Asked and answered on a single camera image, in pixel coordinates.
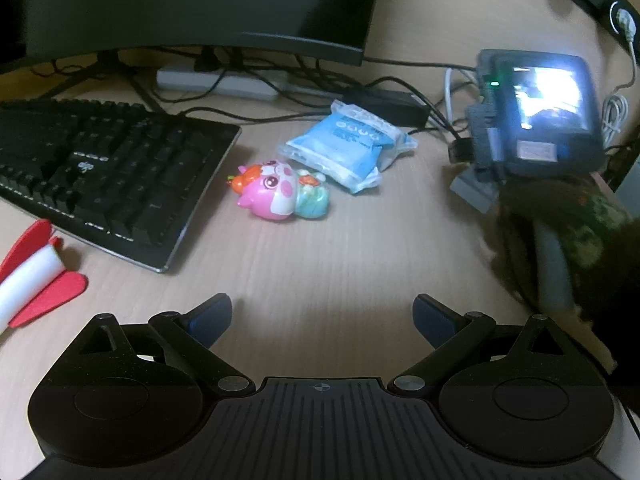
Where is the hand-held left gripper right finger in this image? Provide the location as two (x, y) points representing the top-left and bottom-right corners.
(389, 293), (576, 397)

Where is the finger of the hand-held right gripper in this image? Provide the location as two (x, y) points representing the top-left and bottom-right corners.
(448, 138), (476, 164)

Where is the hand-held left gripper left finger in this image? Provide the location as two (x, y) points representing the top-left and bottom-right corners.
(75, 293), (256, 397)

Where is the blue tissue packet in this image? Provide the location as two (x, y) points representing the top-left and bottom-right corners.
(276, 100), (418, 194)

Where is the pink and green cartoon toy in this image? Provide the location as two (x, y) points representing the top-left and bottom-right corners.
(227, 160), (332, 222)

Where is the person's right hand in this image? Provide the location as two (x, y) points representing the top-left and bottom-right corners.
(482, 175), (640, 376)

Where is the black power adapter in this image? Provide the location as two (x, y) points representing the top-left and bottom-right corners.
(342, 89), (431, 128)

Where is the black keyboard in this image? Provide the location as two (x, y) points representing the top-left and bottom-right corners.
(0, 97), (242, 274)

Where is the red and white toy rocket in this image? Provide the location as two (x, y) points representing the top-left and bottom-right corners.
(0, 219), (89, 331)

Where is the grey power strip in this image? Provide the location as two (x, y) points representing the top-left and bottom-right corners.
(156, 66), (346, 102)

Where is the black computer monitor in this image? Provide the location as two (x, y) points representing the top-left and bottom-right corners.
(0, 0), (388, 111)

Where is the black cable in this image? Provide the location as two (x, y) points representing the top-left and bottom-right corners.
(360, 56), (478, 72)

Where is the white plugged-in cable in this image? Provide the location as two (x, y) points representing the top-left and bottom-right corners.
(616, 7), (640, 96)

